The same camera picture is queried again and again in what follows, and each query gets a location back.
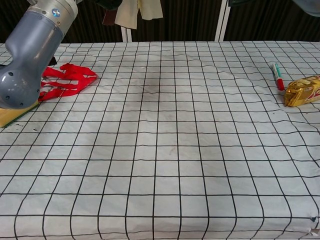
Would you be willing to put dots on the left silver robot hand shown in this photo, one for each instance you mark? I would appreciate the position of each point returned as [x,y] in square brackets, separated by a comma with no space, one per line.
[108,4]

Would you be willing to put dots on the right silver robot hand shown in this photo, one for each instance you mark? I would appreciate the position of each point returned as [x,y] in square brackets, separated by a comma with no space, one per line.
[237,2]

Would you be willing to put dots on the paper folding fan red ribs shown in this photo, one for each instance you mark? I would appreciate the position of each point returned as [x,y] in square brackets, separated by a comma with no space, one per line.
[128,15]

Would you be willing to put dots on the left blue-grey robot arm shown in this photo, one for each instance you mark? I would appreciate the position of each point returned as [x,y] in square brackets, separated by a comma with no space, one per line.
[32,50]

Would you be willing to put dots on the white marker red cap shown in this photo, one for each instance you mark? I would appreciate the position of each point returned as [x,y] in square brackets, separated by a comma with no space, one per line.
[278,76]

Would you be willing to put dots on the gold snack packet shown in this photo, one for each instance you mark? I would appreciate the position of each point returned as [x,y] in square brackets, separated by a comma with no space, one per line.
[303,91]

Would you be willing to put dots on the yellow sponge green backing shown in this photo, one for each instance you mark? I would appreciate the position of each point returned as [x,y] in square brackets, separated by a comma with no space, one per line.
[12,116]

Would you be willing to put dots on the light blue checkered tablecloth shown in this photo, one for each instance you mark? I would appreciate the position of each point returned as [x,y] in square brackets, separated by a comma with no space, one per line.
[162,162]

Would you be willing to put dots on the white double frame post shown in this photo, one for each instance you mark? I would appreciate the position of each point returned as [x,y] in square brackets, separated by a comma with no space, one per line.
[126,35]

